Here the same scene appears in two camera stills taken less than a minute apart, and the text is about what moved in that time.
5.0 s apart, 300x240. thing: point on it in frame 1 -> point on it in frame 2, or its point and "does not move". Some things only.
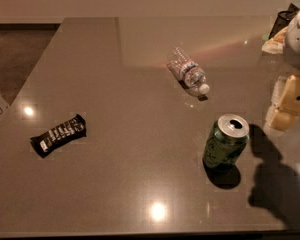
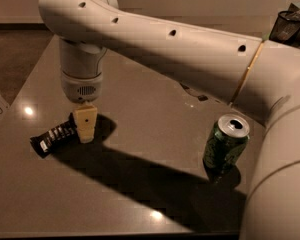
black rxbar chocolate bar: (59, 136) does not move
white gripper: (298, 39) -> (80, 88)
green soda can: (227, 142) does not move
